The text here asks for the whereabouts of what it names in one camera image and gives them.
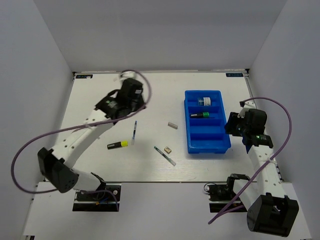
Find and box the blue refill pen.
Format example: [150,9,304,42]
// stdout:
[131,120,138,145]

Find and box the yellow cap black highlighter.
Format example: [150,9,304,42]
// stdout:
[107,140,129,150]

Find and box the green cap black highlighter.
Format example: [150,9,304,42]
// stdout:
[189,112,210,119]

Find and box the grey eraser bar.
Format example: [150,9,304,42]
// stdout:
[167,122,178,130]

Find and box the small tan eraser block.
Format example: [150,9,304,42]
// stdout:
[164,146,172,154]

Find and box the green refill pen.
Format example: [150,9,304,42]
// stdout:
[153,146,176,167]

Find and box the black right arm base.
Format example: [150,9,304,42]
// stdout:
[203,173,250,202]

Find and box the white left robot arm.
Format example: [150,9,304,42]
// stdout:
[37,78,145,200]

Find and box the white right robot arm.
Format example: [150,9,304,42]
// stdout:
[224,108,299,237]

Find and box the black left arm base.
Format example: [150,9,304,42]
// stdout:
[72,191,119,212]

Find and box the blue compartment tray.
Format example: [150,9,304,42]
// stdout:
[184,90,231,154]

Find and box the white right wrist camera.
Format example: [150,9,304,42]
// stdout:
[237,100,257,118]

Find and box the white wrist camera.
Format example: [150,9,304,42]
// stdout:
[237,100,257,118]
[119,70,136,80]

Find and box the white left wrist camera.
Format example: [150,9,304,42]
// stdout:
[119,70,136,80]

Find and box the aluminium table edge rail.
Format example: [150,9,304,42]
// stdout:
[246,68,285,183]

